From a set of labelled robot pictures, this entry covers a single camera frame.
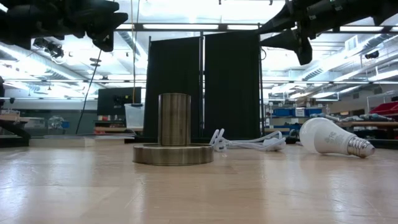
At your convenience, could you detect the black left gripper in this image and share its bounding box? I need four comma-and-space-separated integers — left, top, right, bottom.
30, 0, 129, 53

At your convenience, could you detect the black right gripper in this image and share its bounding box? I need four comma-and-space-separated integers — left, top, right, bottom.
257, 0, 346, 66

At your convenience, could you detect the white lightbulb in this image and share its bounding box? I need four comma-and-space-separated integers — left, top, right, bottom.
298, 117, 376, 159

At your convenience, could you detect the white lamp power cord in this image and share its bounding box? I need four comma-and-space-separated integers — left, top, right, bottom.
208, 128, 287, 152

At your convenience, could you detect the brass lamp socket base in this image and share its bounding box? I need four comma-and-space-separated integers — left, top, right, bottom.
132, 92, 215, 166

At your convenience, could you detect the black monitor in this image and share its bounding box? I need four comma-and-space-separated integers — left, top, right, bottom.
96, 86, 142, 116

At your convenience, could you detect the clear plastic bin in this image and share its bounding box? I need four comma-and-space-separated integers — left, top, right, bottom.
124, 103, 146, 129

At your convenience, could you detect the red storage bin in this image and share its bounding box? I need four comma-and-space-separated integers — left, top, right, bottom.
369, 101, 398, 116

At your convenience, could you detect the wooden workbench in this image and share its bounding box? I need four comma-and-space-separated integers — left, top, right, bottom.
337, 120, 398, 140

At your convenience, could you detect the wooden side table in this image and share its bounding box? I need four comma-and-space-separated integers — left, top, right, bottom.
0, 109, 32, 147

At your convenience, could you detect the black studio camera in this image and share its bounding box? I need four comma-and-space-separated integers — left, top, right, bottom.
32, 36, 65, 59

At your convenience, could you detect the black hanging cable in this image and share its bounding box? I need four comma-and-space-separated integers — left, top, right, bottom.
75, 49, 103, 135

